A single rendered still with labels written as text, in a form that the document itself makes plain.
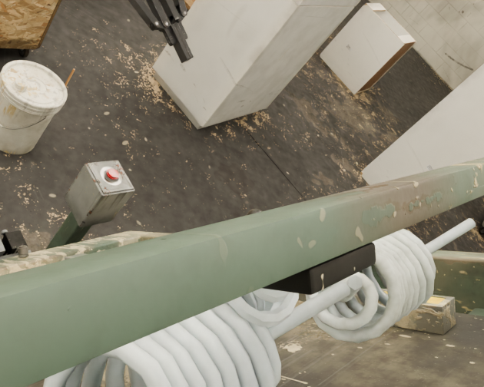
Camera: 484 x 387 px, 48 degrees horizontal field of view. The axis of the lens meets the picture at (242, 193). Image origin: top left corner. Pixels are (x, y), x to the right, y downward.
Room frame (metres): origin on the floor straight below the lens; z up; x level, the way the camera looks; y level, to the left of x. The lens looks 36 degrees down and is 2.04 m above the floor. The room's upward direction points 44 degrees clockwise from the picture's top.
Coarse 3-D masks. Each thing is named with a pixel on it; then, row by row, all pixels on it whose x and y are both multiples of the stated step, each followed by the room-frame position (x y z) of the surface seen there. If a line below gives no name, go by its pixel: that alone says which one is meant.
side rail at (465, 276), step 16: (448, 256) 0.89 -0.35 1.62; (464, 256) 0.90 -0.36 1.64; (480, 256) 0.90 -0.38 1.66; (448, 272) 0.88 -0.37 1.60; (464, 272) 0.87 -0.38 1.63; (480, 272) 0.87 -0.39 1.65; (384, 288) 0.89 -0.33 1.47; (448, 288) 0.87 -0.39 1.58; (464, 288) 0.86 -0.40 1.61; (480, 288) 0.86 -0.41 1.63; (464, 304) 0.85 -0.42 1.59; (480, 304) 0.85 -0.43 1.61
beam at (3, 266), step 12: (96, 240) 1.01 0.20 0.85; (108, 240) 1.01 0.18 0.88; (120, 240) 1.02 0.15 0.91; (132, 240) 1.05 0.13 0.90; (36, 252) 0.86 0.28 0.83; (48, 252) 0.87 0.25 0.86; (60, 252) 0.87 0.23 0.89; (72, 252) 0.88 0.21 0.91; (84, 252) 0.91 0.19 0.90; (0, 264) 0.74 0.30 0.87; (12, 264) 0.74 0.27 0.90; (24, 264) 0.76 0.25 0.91; (36, 264) 0.78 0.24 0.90
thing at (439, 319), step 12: (300, 300) 0.69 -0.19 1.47; (444, 300) 0.67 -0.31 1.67; (420, 312) 0.65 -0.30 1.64; (432, 312) 0.64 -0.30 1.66; (444, 312) 0.65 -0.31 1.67; (396, 324) 0.65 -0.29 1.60; (408, 324) 0.64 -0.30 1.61; (420, 324) 0.64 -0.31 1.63; (432, 324) 0.64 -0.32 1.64; (444, 324) 0.64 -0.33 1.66
